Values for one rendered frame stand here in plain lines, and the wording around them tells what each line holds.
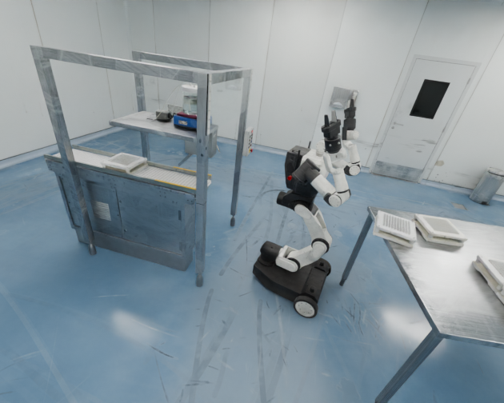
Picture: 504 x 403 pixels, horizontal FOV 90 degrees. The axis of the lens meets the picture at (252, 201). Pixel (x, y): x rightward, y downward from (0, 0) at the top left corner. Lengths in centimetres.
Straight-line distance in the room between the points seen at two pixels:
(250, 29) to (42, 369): 533
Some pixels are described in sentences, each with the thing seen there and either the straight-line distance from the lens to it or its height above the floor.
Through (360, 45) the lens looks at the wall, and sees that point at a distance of 536.
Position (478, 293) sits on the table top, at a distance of 190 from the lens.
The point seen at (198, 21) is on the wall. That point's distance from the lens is 595.
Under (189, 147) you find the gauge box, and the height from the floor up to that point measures 117.
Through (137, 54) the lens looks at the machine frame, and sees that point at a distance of 295.
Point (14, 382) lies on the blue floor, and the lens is 233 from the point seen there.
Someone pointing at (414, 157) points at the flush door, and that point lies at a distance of 584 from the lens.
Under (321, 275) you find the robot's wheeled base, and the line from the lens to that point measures 247.
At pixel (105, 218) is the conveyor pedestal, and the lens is 264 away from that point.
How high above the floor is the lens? 186
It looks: 31 degrees down
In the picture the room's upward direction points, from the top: 8 degrees clockwise
